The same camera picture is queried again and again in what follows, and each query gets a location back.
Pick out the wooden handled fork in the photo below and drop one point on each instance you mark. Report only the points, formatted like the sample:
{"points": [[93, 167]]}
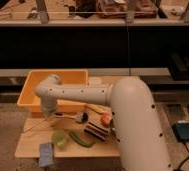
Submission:
{"points": [[38, 126]]}

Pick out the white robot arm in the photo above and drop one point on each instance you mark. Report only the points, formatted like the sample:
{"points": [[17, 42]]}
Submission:
{"points": [[138, 129]]}

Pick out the white paper cup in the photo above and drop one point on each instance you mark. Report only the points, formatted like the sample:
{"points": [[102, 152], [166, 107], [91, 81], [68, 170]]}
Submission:
{"points": [[95, 81]]}

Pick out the yellow banana toy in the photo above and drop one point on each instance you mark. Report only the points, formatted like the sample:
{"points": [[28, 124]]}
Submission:
{"points": [[95, 108]]}

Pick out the orange toy fruit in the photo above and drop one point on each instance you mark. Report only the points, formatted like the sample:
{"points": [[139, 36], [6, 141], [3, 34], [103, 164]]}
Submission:
{"points": [[105, 119]]}

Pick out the black dish brush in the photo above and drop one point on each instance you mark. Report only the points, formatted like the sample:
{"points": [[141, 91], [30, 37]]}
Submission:
{"points": [[80, 117]]}

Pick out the striped dark sponge block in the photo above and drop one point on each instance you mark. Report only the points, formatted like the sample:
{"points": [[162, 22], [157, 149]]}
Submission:
{"points": [[96, 131]]}

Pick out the green chili pepper toy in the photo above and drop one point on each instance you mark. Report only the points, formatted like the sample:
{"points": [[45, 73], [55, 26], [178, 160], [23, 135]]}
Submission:
{"points": [[76, 138]]}

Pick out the green plastic cup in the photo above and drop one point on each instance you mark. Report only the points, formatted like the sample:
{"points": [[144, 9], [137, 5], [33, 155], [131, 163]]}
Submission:
{"points": [[60, 138]]}

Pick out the yellow plastic bin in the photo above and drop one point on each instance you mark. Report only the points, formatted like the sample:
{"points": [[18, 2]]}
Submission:
{"points": [[30, 101]]}

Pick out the blue sponge cloth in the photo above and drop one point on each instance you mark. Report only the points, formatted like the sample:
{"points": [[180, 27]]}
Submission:
{"points": [[45, 155]]}

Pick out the black foot pedal box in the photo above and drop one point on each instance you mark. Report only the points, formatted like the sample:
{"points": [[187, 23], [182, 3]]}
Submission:
{"points": [[181, 131]]}

